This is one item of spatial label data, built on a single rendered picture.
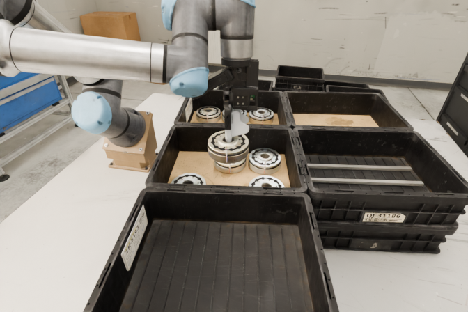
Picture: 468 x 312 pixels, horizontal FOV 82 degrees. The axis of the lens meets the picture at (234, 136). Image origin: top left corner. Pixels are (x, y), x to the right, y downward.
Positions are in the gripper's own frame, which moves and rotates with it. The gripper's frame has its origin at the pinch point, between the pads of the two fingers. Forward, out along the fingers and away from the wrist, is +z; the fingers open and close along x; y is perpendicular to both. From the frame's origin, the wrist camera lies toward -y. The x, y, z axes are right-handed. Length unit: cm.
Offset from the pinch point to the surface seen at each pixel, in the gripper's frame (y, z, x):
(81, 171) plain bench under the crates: -59, 27, 23
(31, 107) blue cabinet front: -170, 42, 140
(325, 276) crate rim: 19.1, 13.1, -30.0
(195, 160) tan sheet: -11.8, 15.4, 14.0
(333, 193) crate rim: 25.5, 8.9, -10.9
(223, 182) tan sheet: -1.5, 16.8, 4.0
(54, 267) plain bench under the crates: -46, 33, -15
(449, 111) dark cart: 152, 33, 124
